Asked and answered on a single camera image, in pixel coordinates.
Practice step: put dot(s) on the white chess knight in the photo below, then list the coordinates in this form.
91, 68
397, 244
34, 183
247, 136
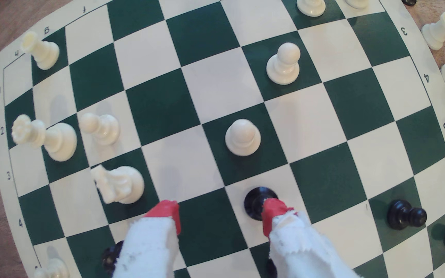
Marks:
124, 185

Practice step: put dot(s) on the black chess piece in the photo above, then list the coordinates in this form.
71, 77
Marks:
110, 256
409, 2

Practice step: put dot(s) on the white chess piece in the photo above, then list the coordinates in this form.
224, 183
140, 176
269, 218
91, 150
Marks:
54, 269

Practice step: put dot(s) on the green and cream chess mat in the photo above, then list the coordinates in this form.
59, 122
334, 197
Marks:
214, 85

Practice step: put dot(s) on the white chess queen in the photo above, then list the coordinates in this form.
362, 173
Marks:
58, 141

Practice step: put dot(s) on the white chess rook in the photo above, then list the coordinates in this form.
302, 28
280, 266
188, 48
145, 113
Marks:
437, 33
44, 54

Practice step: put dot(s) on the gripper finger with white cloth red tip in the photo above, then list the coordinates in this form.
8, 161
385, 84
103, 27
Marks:
299, 251
149, 251

